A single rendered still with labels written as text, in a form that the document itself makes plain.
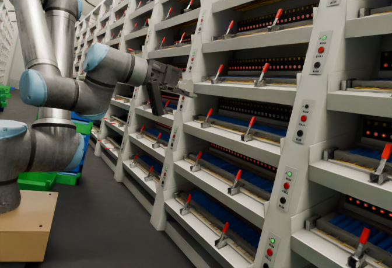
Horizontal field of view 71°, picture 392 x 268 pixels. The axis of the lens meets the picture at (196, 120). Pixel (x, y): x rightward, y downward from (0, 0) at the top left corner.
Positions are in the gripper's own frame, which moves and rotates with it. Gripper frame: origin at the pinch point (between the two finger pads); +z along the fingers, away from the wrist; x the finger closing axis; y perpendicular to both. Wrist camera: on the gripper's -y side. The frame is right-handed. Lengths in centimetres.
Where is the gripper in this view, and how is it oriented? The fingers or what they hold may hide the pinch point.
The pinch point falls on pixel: (192, 97)
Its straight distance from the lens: 97.9
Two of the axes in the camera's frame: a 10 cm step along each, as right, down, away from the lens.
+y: 2.6, -9.6, -0.1
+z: 8.1, 2.2, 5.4
